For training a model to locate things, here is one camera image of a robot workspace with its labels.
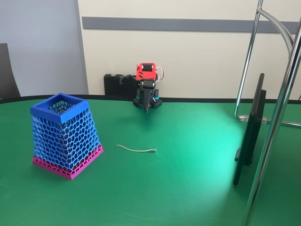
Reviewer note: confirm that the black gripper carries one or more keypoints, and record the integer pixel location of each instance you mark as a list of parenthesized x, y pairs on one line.
[(146, 90)]

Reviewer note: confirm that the blue magenta lattice basket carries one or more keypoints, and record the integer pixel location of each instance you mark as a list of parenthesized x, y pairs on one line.
[(70, 136)]

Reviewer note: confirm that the black plastic case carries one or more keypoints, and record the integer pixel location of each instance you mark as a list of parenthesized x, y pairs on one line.
[(113, 84)]

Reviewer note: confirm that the clear plastic clip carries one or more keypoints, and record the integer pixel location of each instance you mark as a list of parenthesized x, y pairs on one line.
[(243, 117)]

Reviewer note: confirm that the thin chrome bent tube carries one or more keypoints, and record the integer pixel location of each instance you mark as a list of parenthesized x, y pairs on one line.
[(247, 61)]

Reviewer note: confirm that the black flat monitor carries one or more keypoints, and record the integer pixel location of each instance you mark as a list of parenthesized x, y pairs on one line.
[(252, 131)]

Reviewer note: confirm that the thick chrome pole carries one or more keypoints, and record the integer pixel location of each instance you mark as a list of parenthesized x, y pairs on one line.
[(279, 113)]

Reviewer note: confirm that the dark chair backrest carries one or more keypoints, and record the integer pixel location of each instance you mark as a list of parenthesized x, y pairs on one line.
[(7, 75)]

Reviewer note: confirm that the curved chrome brace tube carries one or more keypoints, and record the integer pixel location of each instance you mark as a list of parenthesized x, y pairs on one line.
[(279, 26)]

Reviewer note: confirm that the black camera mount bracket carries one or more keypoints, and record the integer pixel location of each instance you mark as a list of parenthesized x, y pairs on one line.
[(125, 79)]

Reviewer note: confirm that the grey wall rail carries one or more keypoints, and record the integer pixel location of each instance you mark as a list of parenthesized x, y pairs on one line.
[(188, 24)]

